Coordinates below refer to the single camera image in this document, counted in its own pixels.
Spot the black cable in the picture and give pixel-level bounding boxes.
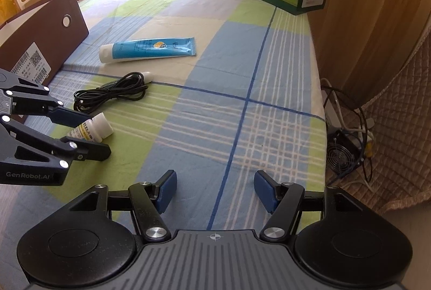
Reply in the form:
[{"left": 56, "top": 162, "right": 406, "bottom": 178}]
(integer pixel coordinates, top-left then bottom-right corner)
[{"left": 73, "top": 72, "right": 150, "bottom": 113}]

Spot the plaid cloth desktop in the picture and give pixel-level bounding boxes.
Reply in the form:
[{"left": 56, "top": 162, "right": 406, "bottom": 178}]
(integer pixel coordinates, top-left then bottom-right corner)
[{"left": 0, "top": 0, "right": 329, "bottom": 277}]

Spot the white pill bottle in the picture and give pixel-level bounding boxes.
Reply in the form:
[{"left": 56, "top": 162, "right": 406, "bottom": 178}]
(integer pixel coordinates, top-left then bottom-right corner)
[{"left": 65, "top": 112, "right": 114, "bottom": 143}]

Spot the black fan device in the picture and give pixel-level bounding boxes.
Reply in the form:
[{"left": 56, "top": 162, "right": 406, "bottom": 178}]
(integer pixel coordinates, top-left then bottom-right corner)
[{"left": 326, "top": 130, "right": 365, "bottom": 178}]

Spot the quilted chair cover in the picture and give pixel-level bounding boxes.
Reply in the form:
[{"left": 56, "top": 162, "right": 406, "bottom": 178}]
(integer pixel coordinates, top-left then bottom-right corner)
[{"left": 325, "top": 29, "right": 431, "bottom": 213}]

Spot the blue cream tube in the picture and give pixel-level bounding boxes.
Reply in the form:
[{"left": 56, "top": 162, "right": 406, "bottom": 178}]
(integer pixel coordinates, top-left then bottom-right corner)
[{"left": 99, "top": 36, "right": 197, "bottom": 64}]

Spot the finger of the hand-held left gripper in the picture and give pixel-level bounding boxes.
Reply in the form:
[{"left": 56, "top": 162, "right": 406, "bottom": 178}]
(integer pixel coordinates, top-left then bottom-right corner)
[
  {"left": 0, "top": 114, "right": 112, "bottom": 170},
  {"left": 0, "top": 68, "right": 94, "bottom": 128}
]

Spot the brown storage box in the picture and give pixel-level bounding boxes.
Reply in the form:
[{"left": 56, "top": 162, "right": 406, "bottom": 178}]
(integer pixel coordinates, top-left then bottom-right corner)
[{"left": 0, "top": 0, "right": 90, "bottom": 87}]

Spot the wooden cabinet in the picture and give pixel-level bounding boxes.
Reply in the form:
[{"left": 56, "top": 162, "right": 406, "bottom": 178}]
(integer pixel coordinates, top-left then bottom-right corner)
[{"left": 306, "top": 0, "right": 431, "bottom": 99}]

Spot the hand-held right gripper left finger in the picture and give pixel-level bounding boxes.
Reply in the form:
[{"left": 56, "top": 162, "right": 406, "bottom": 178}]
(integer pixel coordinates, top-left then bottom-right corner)
[{"left": 65, "top": 170, "right": 178, "bottom": 242}]

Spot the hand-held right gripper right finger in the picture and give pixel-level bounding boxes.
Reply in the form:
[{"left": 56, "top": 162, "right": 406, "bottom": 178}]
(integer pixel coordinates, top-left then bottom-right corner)
[{"left": 253, "top": 170, "right": 367, "bottom": 242}]

